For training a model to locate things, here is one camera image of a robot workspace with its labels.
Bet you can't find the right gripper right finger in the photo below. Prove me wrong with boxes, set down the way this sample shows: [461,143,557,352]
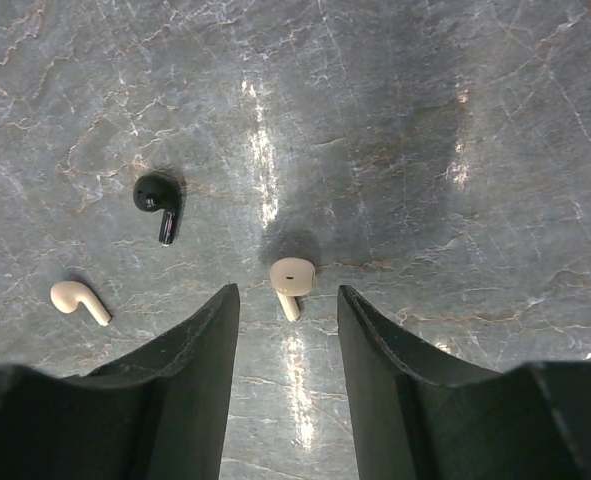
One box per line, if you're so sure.
[337,285,591,479]

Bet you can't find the black earbud right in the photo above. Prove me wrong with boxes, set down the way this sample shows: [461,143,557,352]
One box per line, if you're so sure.
[133,172,183,246]

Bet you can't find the beige earbud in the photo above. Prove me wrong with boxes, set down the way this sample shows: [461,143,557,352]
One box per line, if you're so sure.
[269,257,316,322]
[50,281,112,326]

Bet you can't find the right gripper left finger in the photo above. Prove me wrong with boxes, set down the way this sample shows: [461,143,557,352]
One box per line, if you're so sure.
[0,284,240,479]

